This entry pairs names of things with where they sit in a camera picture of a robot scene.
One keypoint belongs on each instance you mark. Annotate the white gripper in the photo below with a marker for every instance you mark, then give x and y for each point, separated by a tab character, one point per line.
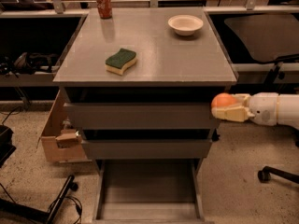
263	108

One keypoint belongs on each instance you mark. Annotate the orange fruit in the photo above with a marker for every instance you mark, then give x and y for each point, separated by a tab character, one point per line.
223	99

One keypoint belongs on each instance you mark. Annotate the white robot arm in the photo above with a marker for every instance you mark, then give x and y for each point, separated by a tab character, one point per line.
287	110

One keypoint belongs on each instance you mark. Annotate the grey middle drawer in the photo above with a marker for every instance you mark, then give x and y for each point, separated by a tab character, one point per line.
146	144

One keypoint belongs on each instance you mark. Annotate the grey drawer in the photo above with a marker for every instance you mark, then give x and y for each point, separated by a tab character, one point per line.
146	144
142	108
148	192

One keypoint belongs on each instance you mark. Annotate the grey drawer cabinet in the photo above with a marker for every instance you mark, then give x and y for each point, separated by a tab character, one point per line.
164	59

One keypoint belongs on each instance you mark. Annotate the grey bottom drawer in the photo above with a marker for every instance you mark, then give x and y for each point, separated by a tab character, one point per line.
148	192

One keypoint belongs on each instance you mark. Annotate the grey top drawer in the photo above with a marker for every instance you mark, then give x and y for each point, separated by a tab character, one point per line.
142	108

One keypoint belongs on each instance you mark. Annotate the black office chair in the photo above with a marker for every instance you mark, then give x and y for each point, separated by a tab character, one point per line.
269	39

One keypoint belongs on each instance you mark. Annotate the white bowl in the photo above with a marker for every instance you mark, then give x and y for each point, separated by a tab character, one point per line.
185	25

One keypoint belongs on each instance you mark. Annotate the green yellow sponge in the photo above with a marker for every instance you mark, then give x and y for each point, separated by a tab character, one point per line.
119	62

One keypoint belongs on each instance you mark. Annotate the red soda can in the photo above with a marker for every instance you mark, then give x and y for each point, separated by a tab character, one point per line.
104	9

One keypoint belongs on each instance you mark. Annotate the wooden box on floor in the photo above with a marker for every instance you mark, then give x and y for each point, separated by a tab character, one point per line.
59	140

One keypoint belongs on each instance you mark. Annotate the black headset on shelf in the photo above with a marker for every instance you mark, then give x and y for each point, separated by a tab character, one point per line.
28	63

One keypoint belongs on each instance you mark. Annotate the black device at left edge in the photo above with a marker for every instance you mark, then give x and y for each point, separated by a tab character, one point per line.
6	146

